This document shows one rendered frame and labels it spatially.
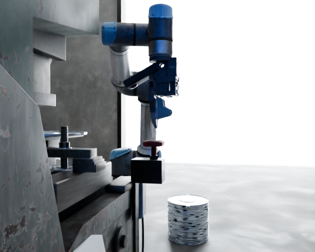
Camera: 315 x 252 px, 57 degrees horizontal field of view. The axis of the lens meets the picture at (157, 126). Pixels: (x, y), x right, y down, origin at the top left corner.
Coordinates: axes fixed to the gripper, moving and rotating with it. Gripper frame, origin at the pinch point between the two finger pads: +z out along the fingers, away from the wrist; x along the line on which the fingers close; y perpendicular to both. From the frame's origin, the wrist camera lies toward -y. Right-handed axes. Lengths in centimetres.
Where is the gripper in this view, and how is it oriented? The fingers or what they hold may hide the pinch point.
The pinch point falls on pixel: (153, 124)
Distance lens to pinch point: 88.4
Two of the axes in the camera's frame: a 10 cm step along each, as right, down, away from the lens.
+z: 0.0, 10.0, 0.1
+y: 9.8, 0.0, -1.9
